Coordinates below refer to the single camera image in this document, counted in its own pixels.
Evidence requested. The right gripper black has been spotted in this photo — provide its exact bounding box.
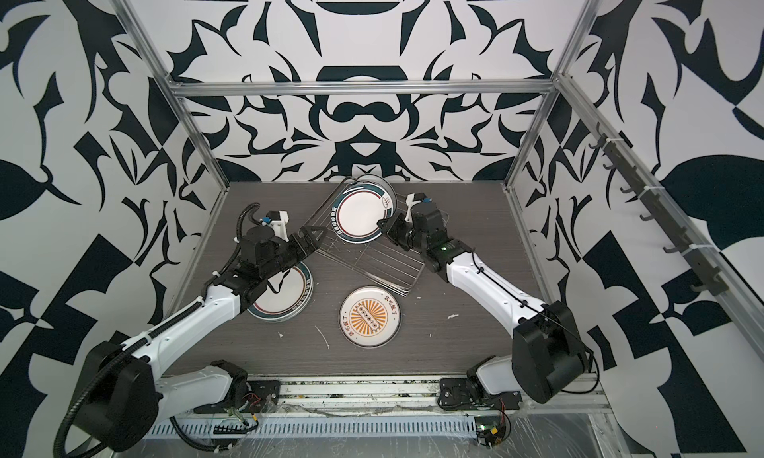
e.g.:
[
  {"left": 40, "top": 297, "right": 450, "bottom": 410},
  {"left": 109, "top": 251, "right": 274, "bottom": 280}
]
[{"left": 378, "top": 212, "right": 433, "bottom": 256}]

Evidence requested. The white plate red green band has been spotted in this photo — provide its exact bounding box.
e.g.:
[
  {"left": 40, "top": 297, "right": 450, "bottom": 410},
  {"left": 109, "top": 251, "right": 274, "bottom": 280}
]
[{"left": 247, "top": 262, "right": 314, "bottom": 323}]

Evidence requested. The wire dish rack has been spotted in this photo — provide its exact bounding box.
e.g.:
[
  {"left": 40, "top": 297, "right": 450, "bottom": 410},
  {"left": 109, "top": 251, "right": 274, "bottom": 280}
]
[{"left": 306, "top": 177, "right": 425, "bottom": 296}]

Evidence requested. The white plate back row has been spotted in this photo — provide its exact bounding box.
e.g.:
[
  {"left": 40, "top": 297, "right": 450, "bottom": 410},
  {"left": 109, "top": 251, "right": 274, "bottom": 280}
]
[{"left": 339, "top": 286, "right": 402, "bottom": 349}]

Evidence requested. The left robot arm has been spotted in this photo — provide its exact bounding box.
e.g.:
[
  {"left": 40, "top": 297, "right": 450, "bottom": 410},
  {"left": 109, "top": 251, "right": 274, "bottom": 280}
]
[{"left": 53, "top": 223, "right": 326, "bottom": 457}]

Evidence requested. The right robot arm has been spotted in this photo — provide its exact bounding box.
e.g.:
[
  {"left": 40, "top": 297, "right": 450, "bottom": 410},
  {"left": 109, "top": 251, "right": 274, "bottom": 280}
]
[{"left": 377, "top": 193, "right": 592, "bottom": 403}]

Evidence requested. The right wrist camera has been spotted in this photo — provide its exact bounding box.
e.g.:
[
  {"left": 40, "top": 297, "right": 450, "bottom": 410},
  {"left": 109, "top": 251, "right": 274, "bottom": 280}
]
[{"left": 405, "top": 193, "right": 429, "bottom": 223}]

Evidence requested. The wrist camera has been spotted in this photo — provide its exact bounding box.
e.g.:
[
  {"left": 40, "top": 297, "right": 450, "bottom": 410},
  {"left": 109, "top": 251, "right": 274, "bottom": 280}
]
[
  {"left": 405, "top": 193, "right": 429, "bottom": 223},
  {"left": 261, "top": 210, "right": 290, "bottom": 241}
]

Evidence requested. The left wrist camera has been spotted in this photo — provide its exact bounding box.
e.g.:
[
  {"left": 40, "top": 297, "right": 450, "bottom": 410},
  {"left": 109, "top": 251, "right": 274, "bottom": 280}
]
[{"left": 261, "top": 210, "right": 290, "bottom": 241}]

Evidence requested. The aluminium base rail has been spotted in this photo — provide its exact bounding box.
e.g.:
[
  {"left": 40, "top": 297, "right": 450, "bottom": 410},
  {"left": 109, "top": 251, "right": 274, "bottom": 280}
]
[{"left": 159, "top": 374, "right": 612, "bottom": 421}]

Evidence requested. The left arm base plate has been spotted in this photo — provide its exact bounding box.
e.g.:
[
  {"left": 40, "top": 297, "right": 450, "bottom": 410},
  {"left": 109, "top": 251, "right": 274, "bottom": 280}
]
[{"left": 193, "top": 380, "right": 282, "bottom": 414}]

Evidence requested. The black corrugated cable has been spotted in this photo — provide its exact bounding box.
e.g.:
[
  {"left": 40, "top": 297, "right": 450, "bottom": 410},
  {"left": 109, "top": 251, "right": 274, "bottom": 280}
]
[{"left": 52, "top": 337, "right": 144, "bottom": 458}]

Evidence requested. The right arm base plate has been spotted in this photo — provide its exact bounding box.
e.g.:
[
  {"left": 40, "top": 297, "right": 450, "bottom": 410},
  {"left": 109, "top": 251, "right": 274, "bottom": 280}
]
[{"left": 437, "top": 378, "right": 522, "bottom": 411}]

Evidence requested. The aluminium frame crossbar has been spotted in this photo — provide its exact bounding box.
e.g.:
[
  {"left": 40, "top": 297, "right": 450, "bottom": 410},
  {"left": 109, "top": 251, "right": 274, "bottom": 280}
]
[{"left": 169, "top": 79, "right": 553, "bottom": 98}]

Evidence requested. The white cable duct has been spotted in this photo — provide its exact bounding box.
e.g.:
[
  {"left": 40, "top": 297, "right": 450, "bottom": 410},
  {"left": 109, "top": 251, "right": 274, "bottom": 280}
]
[{"left": 178, "top": 415, "right": 478, "bottom": 440}]

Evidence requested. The wall hook rail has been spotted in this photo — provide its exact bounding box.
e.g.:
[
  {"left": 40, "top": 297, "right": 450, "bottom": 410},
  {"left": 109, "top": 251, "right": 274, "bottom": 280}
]
[{"left": 591, "top": 127, "right": 729, "bottom": 296}]

